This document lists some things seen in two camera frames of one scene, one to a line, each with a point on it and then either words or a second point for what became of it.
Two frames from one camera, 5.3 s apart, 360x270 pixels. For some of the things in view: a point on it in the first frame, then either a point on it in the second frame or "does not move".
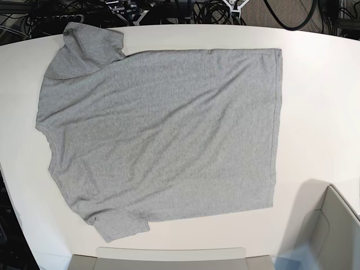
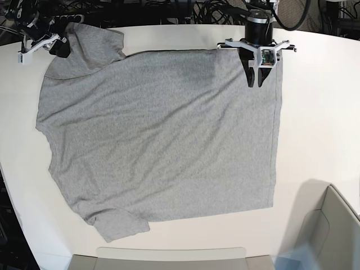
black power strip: (58, 20) does not move
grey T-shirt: (135, 139) does not move
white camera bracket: (136, 21) -> (25, 58)
